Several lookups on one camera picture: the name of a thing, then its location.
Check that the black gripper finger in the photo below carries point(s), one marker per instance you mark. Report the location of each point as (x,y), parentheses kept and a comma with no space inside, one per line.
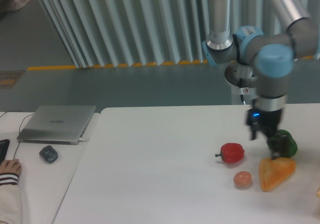
(254,128)
(279,146)

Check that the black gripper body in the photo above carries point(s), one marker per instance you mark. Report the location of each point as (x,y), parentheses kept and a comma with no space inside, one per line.
(268,120)

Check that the red toy pepper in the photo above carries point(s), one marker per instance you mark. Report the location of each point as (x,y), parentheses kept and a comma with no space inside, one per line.
(231,153)

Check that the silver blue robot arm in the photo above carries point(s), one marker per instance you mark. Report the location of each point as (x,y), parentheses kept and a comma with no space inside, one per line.
(263,62)

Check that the cream sleeved forearm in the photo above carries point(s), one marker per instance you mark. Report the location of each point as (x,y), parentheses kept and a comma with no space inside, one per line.
(11,207)

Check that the person's hand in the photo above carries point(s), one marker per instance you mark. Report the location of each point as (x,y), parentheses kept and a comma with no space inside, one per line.
(11,166)

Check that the green toy pepper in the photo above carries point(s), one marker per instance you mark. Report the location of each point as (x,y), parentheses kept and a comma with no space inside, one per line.
(292,145)

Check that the orange toy bread slice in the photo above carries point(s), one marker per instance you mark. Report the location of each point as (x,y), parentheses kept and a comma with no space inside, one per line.
(273,172)

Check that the brown toy egg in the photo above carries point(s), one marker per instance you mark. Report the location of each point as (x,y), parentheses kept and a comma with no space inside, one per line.
(242,179)

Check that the white folding partition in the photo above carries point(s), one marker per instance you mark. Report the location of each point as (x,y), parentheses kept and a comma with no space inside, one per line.
(116,32)

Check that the silver closed laptop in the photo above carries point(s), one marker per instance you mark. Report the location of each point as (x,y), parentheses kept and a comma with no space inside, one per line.
(60,124)

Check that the dark grey mouse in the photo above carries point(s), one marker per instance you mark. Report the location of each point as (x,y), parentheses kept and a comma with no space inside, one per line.
(49,154)

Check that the black keyboard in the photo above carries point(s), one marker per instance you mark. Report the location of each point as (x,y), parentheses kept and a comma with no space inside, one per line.
(4,145)

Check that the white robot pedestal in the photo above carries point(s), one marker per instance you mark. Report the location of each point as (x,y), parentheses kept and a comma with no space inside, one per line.
(243,94)

